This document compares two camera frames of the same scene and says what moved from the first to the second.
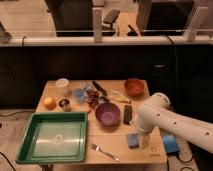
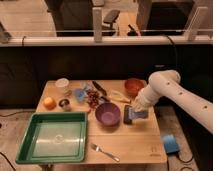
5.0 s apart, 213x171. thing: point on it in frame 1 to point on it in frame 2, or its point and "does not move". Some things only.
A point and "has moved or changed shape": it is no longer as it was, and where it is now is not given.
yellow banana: (120, 96) does not move
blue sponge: (133, 141) has moved or changed shape
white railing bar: (52, 41) does not move
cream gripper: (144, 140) to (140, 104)
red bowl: (134, 86) does not move
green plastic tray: (54, 137) does not move
